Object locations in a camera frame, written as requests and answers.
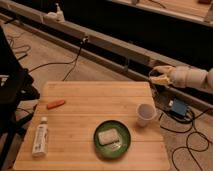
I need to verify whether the long wooden rail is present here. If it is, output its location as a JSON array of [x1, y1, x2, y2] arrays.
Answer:
[[0, 0, 150, 65]]

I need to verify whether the black floor cable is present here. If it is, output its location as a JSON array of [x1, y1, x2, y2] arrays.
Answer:
[[28, 38, 89, 82]]

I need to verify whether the green plate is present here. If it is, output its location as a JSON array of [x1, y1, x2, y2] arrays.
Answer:
[[93, 120, 131, 160]]

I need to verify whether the orange marker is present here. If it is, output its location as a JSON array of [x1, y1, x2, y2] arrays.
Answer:
[[46, 100, 66, 110]]

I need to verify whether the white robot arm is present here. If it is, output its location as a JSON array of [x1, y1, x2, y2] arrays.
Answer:
[[150, 65, 213, 93]]

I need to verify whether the black chair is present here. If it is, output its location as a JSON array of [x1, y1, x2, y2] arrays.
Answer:
[[0, 26, 40, 171]]

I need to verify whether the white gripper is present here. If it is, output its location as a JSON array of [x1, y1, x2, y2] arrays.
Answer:
[[150, 65, 193, 88]]

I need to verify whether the wooden table board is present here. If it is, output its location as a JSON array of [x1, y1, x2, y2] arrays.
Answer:
[[13, 81, 170, 171]]

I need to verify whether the white clamp on rail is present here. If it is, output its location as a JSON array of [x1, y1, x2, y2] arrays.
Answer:
[[46, 4, 65, 22]]

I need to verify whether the tangled black cables right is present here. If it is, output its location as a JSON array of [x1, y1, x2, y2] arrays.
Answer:
[[156, 106, 213, 171]]

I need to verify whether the white glue bottle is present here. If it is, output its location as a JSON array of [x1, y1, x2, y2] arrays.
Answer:
[[32, 117, 48, 157]]

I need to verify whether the blue power box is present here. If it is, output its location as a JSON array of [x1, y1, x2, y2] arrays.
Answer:
[[169, 99, 187, 117]]

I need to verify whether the white sponge block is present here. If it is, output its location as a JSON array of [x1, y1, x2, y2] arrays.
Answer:
[[98, 129, 119, 145]]

